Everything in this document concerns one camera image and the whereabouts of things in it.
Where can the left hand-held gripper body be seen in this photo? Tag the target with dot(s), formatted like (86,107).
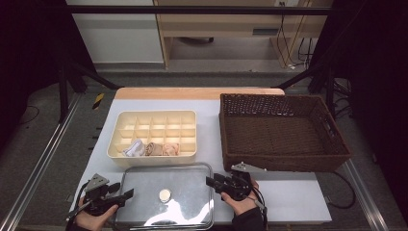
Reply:
(99,202)

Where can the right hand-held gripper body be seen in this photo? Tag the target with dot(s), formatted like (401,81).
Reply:
(240,186)

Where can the clear box lid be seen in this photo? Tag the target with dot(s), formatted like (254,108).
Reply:
(179,183)

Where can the white sock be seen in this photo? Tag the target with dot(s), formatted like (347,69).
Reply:
(128,153)
(136,149)

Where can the cream divided storage box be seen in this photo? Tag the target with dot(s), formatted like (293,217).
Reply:
(154,160)

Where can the beige sock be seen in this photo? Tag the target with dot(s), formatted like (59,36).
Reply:
(170,149)
(149,150)
(157,149)

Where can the brown wicker basket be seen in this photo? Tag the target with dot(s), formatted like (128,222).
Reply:
(304,141)

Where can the person's left hand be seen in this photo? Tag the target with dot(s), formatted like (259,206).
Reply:
(94,221)

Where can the person's right hand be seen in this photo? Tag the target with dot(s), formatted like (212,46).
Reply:
(242,207)

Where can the white table mat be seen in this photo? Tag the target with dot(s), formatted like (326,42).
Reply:
(211,134)

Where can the yellow black tape strip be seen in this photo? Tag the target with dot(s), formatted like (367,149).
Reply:
(98,101)

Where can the black metal stand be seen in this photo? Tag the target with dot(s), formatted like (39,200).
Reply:
(330,93)
(63,96)

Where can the white cabinet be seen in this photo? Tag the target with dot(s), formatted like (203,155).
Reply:
(122,41)

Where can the wooden desk shelf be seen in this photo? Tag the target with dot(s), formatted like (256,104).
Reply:
(224,24)

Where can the black curtain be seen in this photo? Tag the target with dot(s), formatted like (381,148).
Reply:
(378,64)
(32,48)

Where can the black horizontal bar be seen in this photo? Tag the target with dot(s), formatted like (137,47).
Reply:
(192,10)

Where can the aluminium rail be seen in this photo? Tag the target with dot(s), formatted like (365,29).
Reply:
(38,173)
(365,199)

